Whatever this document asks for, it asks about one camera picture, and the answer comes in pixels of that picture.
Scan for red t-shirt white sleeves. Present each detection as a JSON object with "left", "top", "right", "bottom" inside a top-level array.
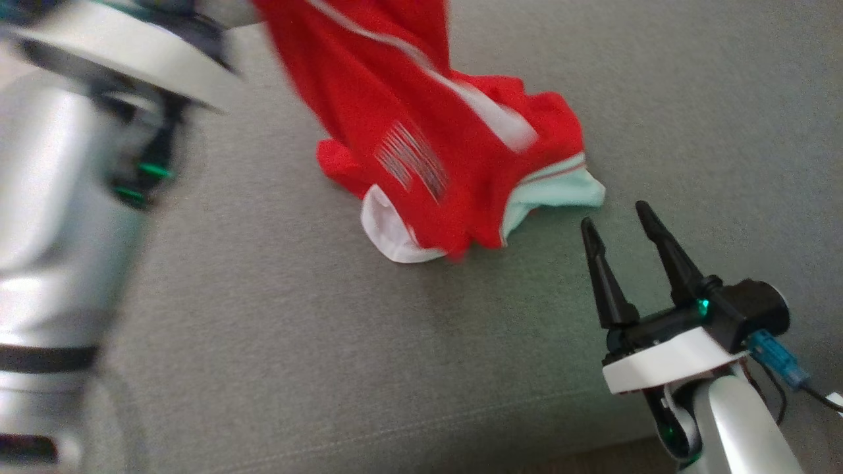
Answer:
[{"left": 254, "top": 0, "right": 605, "bottom": 264}]

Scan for grey fabric sofa seat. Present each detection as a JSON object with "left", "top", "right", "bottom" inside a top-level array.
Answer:
[{"left": 86, "top": 0, "right": 843, "bottom": 474}]

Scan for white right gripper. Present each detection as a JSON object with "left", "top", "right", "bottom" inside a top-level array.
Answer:
[{"left": 582, "top": 201, "right": 748, "bottom": 394}]

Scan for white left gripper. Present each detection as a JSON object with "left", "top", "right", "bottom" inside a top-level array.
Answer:
[{"left": 0, "top": 0, "right": 244, "bottom": 113}]

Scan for blue right cable connector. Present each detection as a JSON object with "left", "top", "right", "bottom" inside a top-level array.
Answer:
[{"left": 748, "top": 329, "right": 811, "bottom": 390}]

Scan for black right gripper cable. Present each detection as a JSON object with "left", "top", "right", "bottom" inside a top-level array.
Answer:
[{"left": 754, "top": 365, "right": 843, "bottom": 425}]

